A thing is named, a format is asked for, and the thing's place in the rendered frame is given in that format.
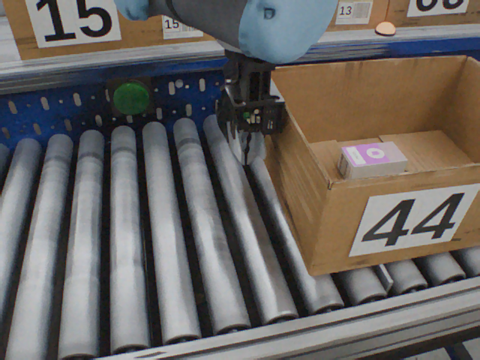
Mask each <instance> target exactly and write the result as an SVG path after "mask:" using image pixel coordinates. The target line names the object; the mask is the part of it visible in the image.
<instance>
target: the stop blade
mask: <svg viewBox="0 0 480 360"><path fill-rule="evenodd" d="M371 268H372V269H373V271H374V272H375V274H376V276H377V277H378V279H379V281H380V283H381V284H382V287H383V288H384V290H385V292H386V293H387V295H388V293H389V290H390V288H391V285H392V283H393V281H392V279H391V278H390V275H389V273H388V272H387V271H386V269H385V267H384V265H383V264H379V265H371Z"/></svg>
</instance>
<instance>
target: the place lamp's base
mask: <svg viewBox="0 0 480 360"><path fill-rule="evenodd" d="M123 83H138V84H140V85H141V86H143V87H144V88H145V90H146V91H147V92H148V95H149V96H148V106H147V107H146V108H145V110H143V111H142V112H141V113H140V114H138V115H143V114H144V113H153V112H154V111H155V105H154V99H153V94H152V83H151V77H150V76H149V75H145V76H130V77H129V78H120V79H108V80H107V81H106V88H107V91H108V95H109V102H110V105H111V109H112V115H113V116H114V117H122V116H129V115H126V114H124V113H122V112H120V111H119V110H117V109H118V108H117V109H116V107H115V105H114V103H113V98H114V93H115V91H116V89H117V88H118V87H119V86H120V85H121V84H123Z"/></svg>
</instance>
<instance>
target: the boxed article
mask: <svg viewBox="0 0 480 360"><path fill-rule="evenodd" d="M407 162H408V159H407V158H406V157H405V156H404V154H403V153H402V152H401V151H400V149H399V148H398V147H397V146H396V145H395V143H394V142H393V141H391V142H379V143H372V144H365V145H353V146H346V147H341V148H340V156H339V159H338V163H337V167H338V169H339V170H340V171H341V173H342V175H343V177H344V178H345V180H348V179H360V178H361V177H368V176H381V175H387V174H394V173H403V172H404V170H405V168H406V165H407Z"/></svg>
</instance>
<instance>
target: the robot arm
mask: <svg viewBox="0 0 480 360"><path fill-rule="evenodd" d="M113 1H114V3H115V6H116V7H117V8H118V10H119V11H120V13H121V14H122V15H123V16H124V17H125V18H126V19H128V20H130V21H134V22H136V21H138V20H142V21H146V20H148V18H149V17H155V16H166V17H169V18H170V19H172V20H175V21H176V22H178V23H181V24H183V25H185V26H187V27H190V28H194V29H196V30H199V31H201V32H203V33H205V34H207V35H209V36H211V37H213V38H217V42H218V44H220V45H221V46H222V47H223V48H224V55H225V56H226V58H227V59H229V61H228V62H227V63H225V64H224V65H223V73H224V79H225V83H224V84H223V85H222V86H221V87H220V90H221V93H222V94H221V99H219V100H216V101H217V111H215V118H217V123H218V126H219V128H220V130H221V133H222V134H223V136H224V138H225V140H226V143H228V146H229V147H230V149H231V151H232V153H233V154H234V157H235V159H236V160H237V161H239V162H240V163H241V164H243V165H245V164H250V163H251V161H252V160H253V159H254V158H255V157H256V156H257V155H258V156H259V157H260V158H262V159H263V160H265V159H266V145H265V138H266V135H272V134H275V128H277V129H278V131H279V132H280V134H282V130H283V122H284V106H285V100H284V98H283V97H282V95H281V93H280V92H279V91H278V89H277V88H276V86H275V84H274V83H273V82H272V80H271V76H272V71H275V64H284V63H287V62H291V61H294V60H296V59H297V58H300V57H302V56H303V55H304V54H305V53H306V52H308V51H309V50H310V48H311V47H313V46H314V45H315V44H316V43H317V41H318V40H319V39H320V38H321V36H322V35H323V33H324V32H325V30H326V29H327V27H328V25H329V23H330V21H331V19H332V17H333V15H334V12H335V9H336V7H337V4H338V0H113ZM280 108H281V116H280V121H279V111H280ZM245 131H248V135H247V138H246V140H247V145H246V148H245V150H243V148H244V142H243V140H242V135H243V133H244V132H245Z"/></svg>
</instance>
